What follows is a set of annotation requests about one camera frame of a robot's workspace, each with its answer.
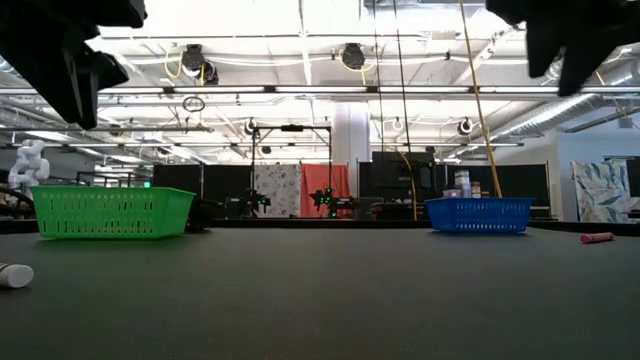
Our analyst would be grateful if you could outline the stacked plastic containers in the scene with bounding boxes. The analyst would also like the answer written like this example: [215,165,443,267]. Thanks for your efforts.
[441,169,482,200]

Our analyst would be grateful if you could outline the white crayon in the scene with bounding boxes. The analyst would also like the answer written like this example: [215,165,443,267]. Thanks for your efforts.
[0,263,35,290]

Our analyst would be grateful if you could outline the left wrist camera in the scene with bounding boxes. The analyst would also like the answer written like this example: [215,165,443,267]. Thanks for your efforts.
[96,49,131,93]

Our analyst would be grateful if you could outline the green plastic basket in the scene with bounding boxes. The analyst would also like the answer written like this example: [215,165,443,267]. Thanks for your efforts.
[29,185,197,240]

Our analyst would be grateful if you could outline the black hanging ring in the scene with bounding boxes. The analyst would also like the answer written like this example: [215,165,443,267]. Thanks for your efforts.
[181,95,207,114]

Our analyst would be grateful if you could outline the black table mat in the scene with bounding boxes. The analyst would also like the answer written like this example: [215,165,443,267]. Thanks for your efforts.
[0,227,640,360]

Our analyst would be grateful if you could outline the orange cloth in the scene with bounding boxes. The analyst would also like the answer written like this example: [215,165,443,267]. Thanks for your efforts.
[299,163,352,219]

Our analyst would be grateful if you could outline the leaf print cloth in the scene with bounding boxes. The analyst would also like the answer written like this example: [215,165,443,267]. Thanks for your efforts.
[571,159,640,224]

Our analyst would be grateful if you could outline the thin black hanging cable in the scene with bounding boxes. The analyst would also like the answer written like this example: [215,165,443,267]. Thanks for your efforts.
[370,0,386,152]

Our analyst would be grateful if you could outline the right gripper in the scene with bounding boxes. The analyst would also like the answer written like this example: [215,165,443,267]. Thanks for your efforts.
[527,22,640,97]

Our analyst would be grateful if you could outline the pink crayon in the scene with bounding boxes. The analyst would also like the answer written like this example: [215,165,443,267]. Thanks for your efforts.
[579,231,615,245]

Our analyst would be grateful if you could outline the black partition panel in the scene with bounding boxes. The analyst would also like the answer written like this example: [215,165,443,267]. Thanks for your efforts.
[433,162,551,207]
[151,163,253,220]

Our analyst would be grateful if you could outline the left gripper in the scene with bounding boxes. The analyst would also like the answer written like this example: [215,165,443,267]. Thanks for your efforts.
[0,27,101,130]

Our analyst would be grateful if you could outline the floral white cloth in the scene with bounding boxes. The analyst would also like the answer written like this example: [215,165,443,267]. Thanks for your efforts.
[253,163,303,219]

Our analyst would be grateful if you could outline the black robot station frame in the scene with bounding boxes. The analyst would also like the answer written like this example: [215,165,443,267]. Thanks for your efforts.
[248,123,334,220]

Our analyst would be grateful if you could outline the blue plastic basket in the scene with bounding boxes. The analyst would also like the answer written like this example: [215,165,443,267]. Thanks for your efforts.
[425,196,536,235]

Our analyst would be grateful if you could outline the yellow extension cable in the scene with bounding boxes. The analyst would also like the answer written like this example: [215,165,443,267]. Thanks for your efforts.
[458,0,504,200]

